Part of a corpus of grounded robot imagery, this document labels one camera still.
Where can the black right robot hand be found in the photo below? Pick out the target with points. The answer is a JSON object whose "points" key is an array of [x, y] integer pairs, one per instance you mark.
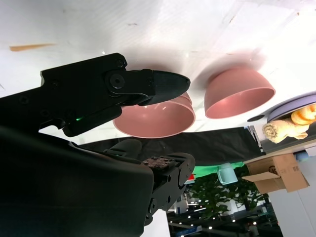
{"points": [[61, 187]]}

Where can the pink plastic bowl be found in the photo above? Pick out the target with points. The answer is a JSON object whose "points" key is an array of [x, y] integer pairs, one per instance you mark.
{"points": [[237, 86], [153, 121], [187, 98]]}

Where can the red round cap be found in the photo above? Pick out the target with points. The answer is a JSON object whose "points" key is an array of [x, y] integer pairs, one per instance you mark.
{"points": [[191, 176]]}

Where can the green cloth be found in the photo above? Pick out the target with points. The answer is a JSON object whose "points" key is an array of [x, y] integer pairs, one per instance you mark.
{"points": [[205, 170]]}

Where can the green leafy plant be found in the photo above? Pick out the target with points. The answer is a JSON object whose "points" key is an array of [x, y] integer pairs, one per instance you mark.
{"points": [[214, 197]]}

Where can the mint green mug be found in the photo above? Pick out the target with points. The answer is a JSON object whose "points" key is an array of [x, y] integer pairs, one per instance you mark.
{"points": [[225, 175]]}

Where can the brown cardboard box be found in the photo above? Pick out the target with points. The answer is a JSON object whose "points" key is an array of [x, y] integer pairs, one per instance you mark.
{"points": [[271, 172]]}

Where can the small blue object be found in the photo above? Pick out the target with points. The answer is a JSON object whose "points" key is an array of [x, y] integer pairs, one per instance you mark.
{"points": [[302, 156]]}

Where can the purple plate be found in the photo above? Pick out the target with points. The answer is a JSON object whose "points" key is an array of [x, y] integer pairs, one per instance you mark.
{"points": [[291, 106]]}

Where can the yellow bread roll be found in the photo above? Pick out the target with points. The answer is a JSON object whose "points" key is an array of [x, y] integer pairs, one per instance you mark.
{"points": [[303, 114]]}

